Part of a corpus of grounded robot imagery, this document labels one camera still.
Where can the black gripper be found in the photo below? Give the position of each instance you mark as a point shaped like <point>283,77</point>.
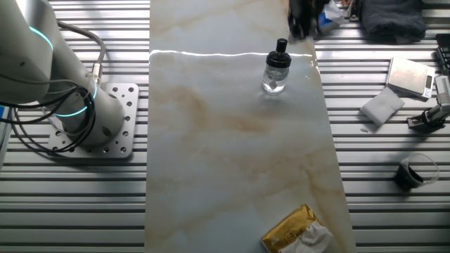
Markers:
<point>302,10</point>

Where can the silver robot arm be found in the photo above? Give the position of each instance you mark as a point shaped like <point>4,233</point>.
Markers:
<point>31,52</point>

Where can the clear glass jar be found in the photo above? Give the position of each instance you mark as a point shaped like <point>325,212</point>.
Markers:
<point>275,82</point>

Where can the blue tissue pack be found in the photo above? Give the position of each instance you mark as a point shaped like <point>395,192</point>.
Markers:
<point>330,17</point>

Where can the dark grey towel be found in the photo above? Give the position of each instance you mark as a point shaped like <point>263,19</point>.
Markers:
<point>393,19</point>

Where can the silver digital scale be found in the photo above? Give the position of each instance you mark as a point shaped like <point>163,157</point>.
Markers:
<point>409,75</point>

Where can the small white foam scrap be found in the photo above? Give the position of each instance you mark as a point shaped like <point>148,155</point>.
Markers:
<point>364,130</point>

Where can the white marble pattern slab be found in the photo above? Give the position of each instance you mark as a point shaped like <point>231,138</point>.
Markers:
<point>228,158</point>

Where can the black keyboard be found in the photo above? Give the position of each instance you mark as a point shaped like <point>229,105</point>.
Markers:
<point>444,56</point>

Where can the clear plastic measuring cup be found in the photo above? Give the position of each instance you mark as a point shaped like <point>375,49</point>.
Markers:
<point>413,174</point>

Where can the gold tissue pack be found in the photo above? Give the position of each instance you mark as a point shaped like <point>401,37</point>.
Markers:
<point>288,232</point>

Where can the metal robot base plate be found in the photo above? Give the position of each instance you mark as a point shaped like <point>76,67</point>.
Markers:
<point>123,140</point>

